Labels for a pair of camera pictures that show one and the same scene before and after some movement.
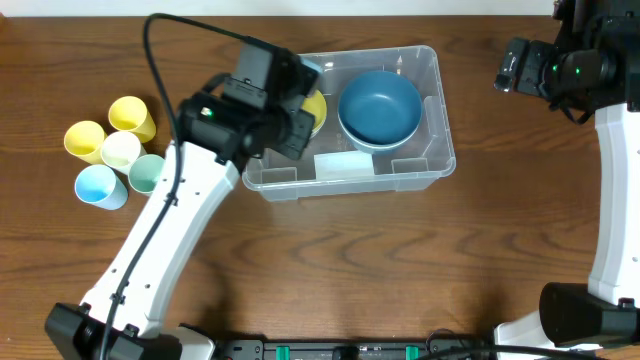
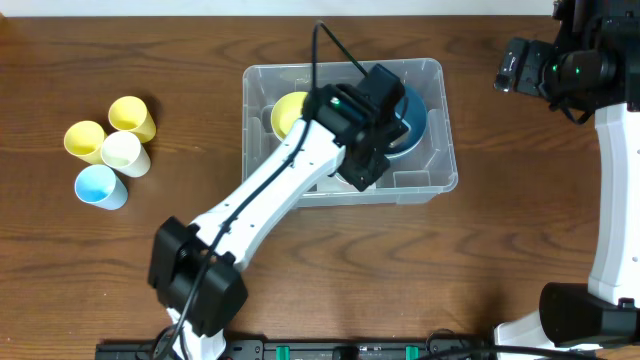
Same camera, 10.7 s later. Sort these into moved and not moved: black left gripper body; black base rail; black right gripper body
Moved: black left gripper body
Not moved: black right gripper body; black base rail
